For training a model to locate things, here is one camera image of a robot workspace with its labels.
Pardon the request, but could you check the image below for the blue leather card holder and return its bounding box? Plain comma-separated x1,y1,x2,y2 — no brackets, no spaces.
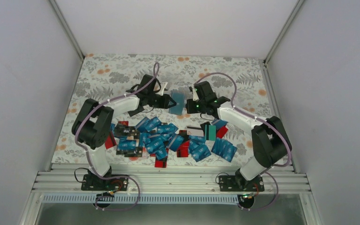
169,91,185,115

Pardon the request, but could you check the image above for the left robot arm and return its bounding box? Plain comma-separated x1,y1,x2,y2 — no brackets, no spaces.
71,75,177,190

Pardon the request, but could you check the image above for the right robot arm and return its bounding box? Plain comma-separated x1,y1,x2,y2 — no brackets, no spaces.
186,81,292,191

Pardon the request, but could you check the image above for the teal black stripe card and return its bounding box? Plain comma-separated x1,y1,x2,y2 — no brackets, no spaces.
204,125,217,141

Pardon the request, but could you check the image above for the red card right side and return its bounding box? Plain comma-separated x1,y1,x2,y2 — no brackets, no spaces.
216,126,228,139

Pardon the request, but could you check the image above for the red card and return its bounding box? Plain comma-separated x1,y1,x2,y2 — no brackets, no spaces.
216,126,228,139
105,132,117,150
154,157,167,168

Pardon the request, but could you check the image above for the blue cards right stack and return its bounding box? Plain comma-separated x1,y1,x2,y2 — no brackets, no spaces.
211,138,238,162

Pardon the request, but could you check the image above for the black visa card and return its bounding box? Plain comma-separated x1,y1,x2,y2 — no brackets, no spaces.
113,124,140,139

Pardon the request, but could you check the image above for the red card front centre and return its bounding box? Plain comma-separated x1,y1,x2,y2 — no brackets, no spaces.
154,157,167,168

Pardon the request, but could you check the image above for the red card left side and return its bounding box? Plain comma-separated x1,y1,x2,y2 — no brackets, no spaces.
105,132,117,150

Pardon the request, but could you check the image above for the floral patterned table mat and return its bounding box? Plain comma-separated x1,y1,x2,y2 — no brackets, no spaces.
52,53,273,167

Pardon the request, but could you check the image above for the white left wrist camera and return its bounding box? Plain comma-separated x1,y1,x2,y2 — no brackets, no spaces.
157,82,168,96

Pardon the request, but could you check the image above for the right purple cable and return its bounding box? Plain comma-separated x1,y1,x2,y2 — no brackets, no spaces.
194,72,293,168

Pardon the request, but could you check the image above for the purple cable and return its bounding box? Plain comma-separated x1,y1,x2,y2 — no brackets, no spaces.
194,72,293,168
74,62,160,181

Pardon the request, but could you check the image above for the aluminium rail frame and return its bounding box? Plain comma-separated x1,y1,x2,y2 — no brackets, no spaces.
32,164,311,194

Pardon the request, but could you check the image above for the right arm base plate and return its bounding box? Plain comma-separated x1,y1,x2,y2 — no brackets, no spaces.
217,175,265,192

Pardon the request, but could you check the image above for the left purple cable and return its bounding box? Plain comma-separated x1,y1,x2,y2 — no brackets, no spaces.
74,62,160,181

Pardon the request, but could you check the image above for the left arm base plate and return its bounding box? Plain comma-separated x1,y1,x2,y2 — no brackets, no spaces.
81,174,128,191

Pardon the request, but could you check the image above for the grey perforated cable duct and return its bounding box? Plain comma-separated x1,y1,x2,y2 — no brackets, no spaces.
41,193,238,205

